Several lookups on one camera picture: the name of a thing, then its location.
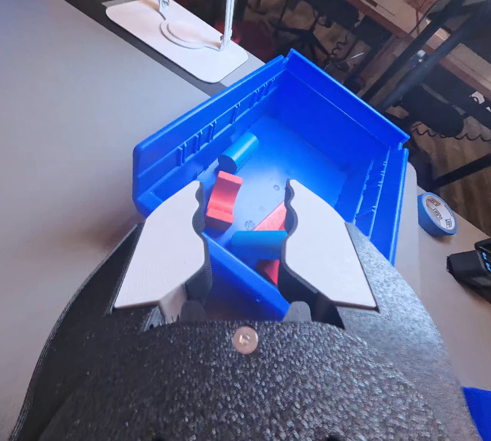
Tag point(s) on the teal wooden cylinder block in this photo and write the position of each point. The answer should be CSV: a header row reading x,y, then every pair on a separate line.
x,y
242,151

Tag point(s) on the blue plastic bin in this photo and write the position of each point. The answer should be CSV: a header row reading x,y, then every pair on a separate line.
x,y
322,126
479,418

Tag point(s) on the black electronic device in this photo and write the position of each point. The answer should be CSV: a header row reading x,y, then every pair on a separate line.
x,y
468,276

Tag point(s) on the wooden office table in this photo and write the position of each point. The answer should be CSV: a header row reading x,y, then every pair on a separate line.
x,y
383,15

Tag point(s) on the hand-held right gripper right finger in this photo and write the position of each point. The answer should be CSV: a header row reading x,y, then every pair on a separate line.
x,y
326,257

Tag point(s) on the white document stand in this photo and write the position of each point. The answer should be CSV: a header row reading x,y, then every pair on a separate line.
x,y
153,27

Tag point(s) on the red wooden arch block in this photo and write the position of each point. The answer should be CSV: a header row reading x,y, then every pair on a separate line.
x,y
224,195

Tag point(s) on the blue wooden cylinder block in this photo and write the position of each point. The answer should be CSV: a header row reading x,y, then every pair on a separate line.
x,y
257,243

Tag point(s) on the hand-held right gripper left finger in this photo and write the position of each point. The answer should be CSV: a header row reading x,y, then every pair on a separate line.
x,y
161,257

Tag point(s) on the blue tape roll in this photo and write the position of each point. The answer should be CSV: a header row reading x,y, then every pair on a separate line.
x,y
424,215

